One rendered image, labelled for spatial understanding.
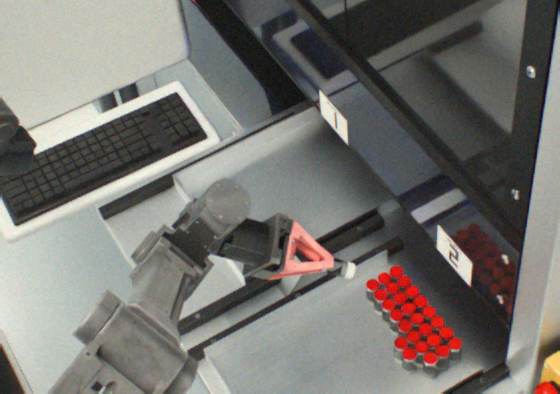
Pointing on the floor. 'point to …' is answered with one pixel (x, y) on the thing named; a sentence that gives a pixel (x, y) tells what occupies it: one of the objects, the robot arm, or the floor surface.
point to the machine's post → (540, 251)
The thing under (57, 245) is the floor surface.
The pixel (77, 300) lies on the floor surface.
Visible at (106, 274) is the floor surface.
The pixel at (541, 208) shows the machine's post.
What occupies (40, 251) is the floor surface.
